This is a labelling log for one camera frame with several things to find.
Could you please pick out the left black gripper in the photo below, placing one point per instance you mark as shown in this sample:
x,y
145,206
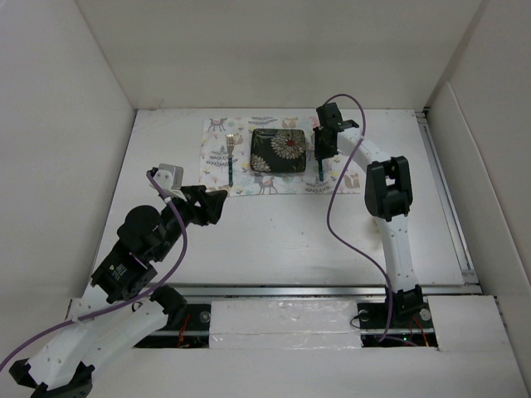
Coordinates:
x,y
211,201

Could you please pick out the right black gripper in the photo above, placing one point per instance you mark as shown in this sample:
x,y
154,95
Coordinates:
x,y
319,150

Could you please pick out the silver spoon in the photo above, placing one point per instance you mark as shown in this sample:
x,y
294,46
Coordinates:
x,y
320,170

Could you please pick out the floral animal print cloth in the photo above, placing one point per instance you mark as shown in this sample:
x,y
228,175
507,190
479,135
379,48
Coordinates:
x,y
226,160

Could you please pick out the black floral square plate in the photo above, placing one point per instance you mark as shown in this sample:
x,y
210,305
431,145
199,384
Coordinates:
x,y
278,151

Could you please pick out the silver fork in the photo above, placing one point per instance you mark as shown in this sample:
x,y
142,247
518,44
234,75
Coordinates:
x,y
230,149

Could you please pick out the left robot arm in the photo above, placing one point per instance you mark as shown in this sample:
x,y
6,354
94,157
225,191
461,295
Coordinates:
x,y
118,309

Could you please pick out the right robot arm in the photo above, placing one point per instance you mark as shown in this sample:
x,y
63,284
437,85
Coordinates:
x,y
388,198

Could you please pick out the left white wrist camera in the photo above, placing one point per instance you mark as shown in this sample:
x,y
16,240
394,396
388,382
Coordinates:
x,y
169,178

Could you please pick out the aluminium front rail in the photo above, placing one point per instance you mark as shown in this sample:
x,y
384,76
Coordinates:
x,y
230,291

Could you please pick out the aluminium rail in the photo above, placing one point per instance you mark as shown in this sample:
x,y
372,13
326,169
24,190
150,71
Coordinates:
x,y
230,291
462,254

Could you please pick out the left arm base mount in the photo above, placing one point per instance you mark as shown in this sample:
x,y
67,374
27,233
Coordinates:
x,y
191,330

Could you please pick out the aluminium right side rail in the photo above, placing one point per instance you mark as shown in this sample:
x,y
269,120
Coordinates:
x,y
462,254

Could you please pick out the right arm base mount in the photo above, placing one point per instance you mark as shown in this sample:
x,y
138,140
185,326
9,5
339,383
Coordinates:
x,y
402,327

